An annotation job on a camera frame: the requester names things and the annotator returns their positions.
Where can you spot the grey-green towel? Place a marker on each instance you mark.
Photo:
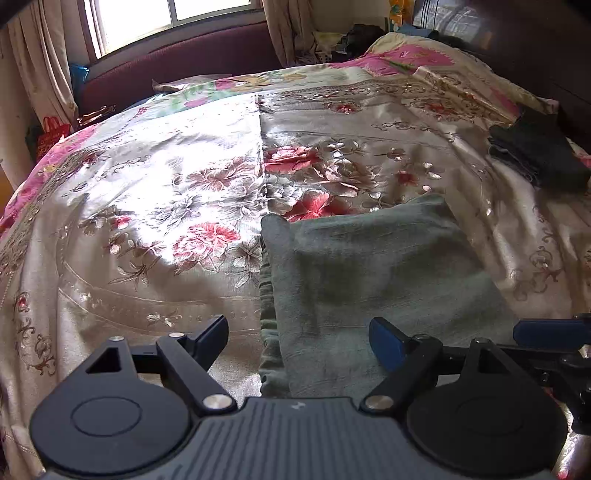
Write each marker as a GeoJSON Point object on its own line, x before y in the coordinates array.
{"type": "Point", "coordinates": [369, 277]}

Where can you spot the window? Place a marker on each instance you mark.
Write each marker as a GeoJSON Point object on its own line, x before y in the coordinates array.
{"type": "Point", "coordinates": [157, 23]}

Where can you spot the yellow printed bag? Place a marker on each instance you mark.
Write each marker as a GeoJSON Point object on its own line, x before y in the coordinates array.
{"type": "Point", "coordinates": [398, 14]}

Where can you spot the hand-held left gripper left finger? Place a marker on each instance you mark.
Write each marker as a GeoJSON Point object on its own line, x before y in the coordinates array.
{"type": "Point", "coordinates": [213, 332]}

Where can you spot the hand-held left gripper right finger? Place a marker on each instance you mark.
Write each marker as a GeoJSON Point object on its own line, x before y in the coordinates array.
{"type": "Point", "coordinates": [387, 345]}

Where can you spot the black ribbed folded garment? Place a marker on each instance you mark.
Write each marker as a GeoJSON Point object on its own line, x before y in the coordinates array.
{"type": "Point", "coordinates": [549, 157]}

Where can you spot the dark wooden wardrobe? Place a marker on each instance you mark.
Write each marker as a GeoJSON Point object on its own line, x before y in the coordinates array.
{"type": "Point", "coordinates": [545, 46]}

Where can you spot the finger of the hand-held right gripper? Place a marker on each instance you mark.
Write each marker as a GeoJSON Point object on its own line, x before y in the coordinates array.
{"type": "Point", "coordinates": [579, 397]}
{"type": "Point", "coordinates": [549, 333]}

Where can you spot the dark clothes pile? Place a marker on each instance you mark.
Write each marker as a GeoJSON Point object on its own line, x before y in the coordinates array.
{"type": "Point", "coordinates": [362, 39]}

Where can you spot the beige curtain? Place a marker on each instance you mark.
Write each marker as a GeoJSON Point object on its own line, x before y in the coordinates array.
{"type": "Point", "coordinates": [295, 27]}
{"type": "Point", "coordinates": [41, 64]}

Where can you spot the blue plastic bag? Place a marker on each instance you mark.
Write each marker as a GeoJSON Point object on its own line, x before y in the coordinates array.
{"type": "Point", "coordinates": [78, 76]}

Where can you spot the maroon headboard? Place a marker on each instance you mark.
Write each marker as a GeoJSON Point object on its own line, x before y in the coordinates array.
{"type": "Point", "coordinates": [184, 64]}

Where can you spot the floral satin bedspread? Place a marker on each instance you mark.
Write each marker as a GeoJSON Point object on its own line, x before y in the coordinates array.
{"type": "Point", "coordinates": [161, 207]}

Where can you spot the red bag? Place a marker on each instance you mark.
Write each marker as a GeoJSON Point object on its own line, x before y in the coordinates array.
{"type": "Point", "coordinates": [50, 134]}

